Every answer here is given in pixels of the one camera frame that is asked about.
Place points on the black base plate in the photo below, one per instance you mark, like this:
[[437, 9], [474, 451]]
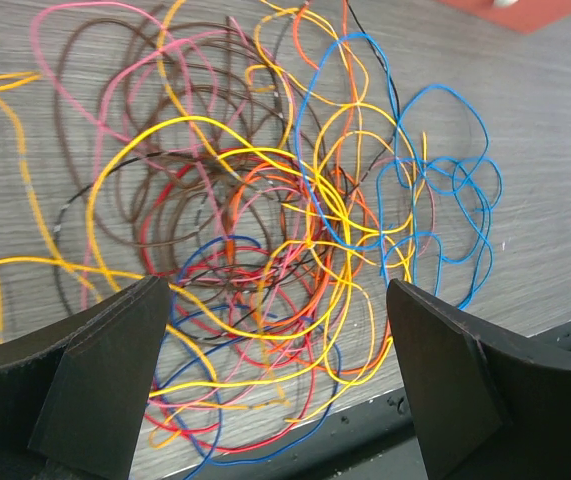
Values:
[[373, 440]]

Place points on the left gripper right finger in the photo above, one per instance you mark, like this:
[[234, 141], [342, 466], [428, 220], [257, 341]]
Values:
[[486, 402]]

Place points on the salmon pink drawer box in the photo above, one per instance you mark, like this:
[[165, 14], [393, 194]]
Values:
[[522, 16]]

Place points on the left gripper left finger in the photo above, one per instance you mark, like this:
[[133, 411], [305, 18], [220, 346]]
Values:
[[73, 394]]

